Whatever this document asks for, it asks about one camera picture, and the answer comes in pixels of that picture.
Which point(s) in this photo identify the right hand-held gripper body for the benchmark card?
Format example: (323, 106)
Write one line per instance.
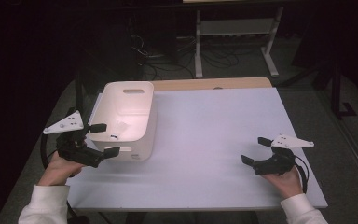
(273, 166)

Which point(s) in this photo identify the person's left hand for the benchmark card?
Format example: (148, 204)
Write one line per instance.
(59, 171)

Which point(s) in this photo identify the person's right hand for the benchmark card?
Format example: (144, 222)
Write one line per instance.
(286, 184)

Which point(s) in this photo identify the black metal stand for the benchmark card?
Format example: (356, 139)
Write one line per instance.
(79, 90)
(337, 93)

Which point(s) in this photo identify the white metal desk frame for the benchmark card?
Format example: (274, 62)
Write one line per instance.
(236, 27)

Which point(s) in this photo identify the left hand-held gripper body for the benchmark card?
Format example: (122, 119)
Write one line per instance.
(76, 152)

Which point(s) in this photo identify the white plastic storage bin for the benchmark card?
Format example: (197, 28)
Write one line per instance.
(136, 105)

